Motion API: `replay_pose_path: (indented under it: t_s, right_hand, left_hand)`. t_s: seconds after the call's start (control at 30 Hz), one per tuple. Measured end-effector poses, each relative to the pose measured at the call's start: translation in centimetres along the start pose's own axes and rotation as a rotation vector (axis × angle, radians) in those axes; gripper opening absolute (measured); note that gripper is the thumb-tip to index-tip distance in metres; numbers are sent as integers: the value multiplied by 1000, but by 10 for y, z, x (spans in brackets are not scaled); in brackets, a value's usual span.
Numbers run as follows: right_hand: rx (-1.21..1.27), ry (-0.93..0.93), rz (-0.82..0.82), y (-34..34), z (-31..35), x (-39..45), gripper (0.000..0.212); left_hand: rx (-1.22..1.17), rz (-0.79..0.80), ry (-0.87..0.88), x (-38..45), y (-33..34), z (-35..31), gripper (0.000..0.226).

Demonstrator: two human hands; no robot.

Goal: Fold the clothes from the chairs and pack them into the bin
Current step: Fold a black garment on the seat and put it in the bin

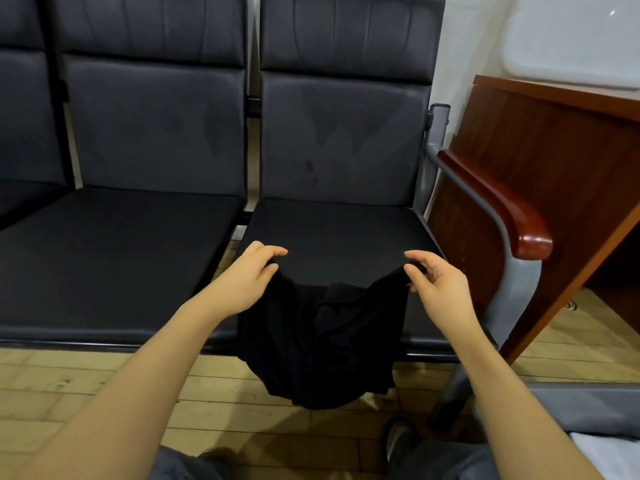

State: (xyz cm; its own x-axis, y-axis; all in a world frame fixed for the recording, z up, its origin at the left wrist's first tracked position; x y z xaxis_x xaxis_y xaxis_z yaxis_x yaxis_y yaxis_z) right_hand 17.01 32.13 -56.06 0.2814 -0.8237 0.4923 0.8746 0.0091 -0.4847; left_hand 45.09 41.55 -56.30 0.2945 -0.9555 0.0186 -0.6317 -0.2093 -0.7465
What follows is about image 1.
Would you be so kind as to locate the person's left hand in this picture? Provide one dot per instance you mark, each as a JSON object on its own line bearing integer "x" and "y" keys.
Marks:
{"x": 245, "y": 283}

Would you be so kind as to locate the person's right hand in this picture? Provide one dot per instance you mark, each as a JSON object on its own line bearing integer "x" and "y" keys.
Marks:
{"x": 442, "y": 293}

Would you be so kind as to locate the black t-shirt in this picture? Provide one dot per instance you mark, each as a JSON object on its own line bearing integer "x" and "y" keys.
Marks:
{"x": 325, "y": 345}

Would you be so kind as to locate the grey plastic storage bin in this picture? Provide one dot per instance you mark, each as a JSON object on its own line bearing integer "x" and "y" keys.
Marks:
{"x": 590, "y": 405}

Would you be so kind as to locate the white t-shirt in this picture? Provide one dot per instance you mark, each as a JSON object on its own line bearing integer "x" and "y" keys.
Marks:
{"x": 610, "y": 457}

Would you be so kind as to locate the white plastic tray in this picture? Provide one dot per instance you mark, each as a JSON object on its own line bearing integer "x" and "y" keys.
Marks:
{"x": 570, "y": 37}

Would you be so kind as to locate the person's right forearm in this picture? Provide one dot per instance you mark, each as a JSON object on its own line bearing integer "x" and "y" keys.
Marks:
{"x": 530, "y": 410}

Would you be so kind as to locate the person's left forearm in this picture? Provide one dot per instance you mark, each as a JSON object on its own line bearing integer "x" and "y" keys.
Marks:
{"x": 110, "y": 405}

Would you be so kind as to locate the person's black shoe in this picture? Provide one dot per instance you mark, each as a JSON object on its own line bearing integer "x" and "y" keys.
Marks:
{"x": 400, "y": 437}

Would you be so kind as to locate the person's blue jeans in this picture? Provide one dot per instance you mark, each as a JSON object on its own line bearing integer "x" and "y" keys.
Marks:
{"x": 440, "y": 460}

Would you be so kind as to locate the brown wooden bench armrest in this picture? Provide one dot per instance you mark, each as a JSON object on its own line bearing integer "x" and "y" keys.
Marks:
{"x": 500, "y": 200}

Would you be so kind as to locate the brown wooden desk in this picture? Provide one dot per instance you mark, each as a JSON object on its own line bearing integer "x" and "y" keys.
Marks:
{"x": 550, "y": 145}

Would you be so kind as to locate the black leather bench seat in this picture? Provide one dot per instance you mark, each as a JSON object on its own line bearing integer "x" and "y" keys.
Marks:
{"x": 28, "y": 115}
{"x": 340, "y": 125}
{"x": 150, "y": 115}

